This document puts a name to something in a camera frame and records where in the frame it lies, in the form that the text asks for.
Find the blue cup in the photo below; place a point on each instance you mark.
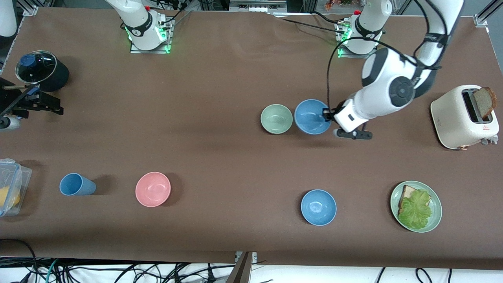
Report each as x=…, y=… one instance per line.
x=76, y=184

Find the aluminium profile post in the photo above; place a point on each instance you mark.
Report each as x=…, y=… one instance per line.
x=241, y=271

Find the cream toaster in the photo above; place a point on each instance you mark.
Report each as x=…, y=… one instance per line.
x=452, y=118

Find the yellow food item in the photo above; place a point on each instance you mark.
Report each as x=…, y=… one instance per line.
x=8, y=196

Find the clear plastic food container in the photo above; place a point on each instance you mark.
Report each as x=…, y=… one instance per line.
x=24, y=181

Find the brown table cover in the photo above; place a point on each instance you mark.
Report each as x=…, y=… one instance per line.
x=220, y=86

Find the aluminium table corner bracket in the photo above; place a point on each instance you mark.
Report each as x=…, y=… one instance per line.
x=30, y=10
x=480, y=20

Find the dark blue pot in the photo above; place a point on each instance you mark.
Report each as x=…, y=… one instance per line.
x=59, y=76

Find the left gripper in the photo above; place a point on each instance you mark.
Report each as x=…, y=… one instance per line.
x=329, y=113

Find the pink bowl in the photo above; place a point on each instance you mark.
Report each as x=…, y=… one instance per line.
x=153, y=189

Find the grey metal frame rail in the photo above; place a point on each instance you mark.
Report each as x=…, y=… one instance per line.
x=255, y=6

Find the green plate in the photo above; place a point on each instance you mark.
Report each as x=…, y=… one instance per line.
x=437, y=208

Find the blue bowl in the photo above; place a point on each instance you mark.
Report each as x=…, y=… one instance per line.
x=310, y=117
x=318, y=207

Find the glass lid blue knob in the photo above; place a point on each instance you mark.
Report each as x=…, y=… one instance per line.
x=28, y=61

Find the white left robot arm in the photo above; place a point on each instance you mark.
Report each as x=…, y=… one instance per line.
x=393, y=78

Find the green lettuce leaf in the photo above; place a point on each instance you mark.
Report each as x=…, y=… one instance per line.
x=414, y=210

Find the dark brown bread slice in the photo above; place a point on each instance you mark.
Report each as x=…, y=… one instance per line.
x=485, y=101

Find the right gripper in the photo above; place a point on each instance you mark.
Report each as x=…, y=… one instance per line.
x=27, y=101

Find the green bowl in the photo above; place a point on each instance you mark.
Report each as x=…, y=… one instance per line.
x=277, y=119

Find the light bread slice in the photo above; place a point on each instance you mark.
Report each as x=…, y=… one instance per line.
x=408, y=191

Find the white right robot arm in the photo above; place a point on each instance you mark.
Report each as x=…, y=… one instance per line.
x=137, y=19

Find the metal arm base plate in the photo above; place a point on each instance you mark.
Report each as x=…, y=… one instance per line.
x=151, y=51
x=353, y=56

